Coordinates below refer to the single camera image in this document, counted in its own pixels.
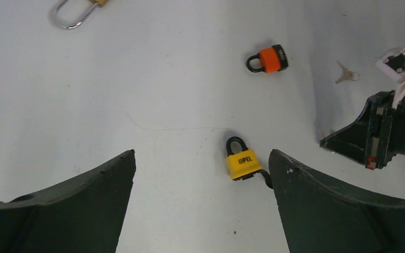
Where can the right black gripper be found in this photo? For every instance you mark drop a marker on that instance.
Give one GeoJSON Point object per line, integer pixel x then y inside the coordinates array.
{"type": "Point", "coordinates": [352, 140]}

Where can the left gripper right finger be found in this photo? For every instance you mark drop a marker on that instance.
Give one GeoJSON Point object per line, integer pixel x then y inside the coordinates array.
{"type": "Point", "coordinates": [320, 213]}

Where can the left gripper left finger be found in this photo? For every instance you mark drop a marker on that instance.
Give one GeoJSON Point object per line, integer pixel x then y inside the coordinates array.
{"type": "Point", "coordinates": [82, 214]}

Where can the black headed key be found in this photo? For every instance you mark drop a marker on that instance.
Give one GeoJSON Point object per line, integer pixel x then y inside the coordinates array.
{"type": "Point", "coordinates": [266, 176]}

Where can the yellow padlock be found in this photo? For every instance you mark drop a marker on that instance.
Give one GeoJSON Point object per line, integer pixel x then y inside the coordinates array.
{"type": "Point", "coordinates": [241, 165]}

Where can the orange black padlock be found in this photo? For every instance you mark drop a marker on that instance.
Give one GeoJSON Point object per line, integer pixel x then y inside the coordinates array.
{"type": "Point", "coordinates": [271, 59]}

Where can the brass padlock long shackle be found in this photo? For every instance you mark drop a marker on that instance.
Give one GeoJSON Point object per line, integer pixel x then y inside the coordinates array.
{"type": "Point", "coordinates": [70, 20]}

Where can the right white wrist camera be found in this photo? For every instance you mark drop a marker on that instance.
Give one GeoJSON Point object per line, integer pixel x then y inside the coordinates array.
{"type": "Point", "coordinates": [392, 63]}

